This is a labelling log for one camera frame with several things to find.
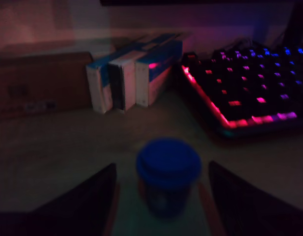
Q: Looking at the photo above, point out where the black backlit keyboard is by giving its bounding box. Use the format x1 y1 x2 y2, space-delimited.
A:
180 43 303 138

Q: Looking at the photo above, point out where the blue and white carton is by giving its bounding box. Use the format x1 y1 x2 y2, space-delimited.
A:
135 34 184 108
86 44 142 115
108 45 164 113

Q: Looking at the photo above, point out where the brown cardboard box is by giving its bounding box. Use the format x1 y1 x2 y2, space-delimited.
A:
0 51 94 121

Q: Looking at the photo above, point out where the black monitor stand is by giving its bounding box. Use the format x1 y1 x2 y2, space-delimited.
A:
282 0 303 49

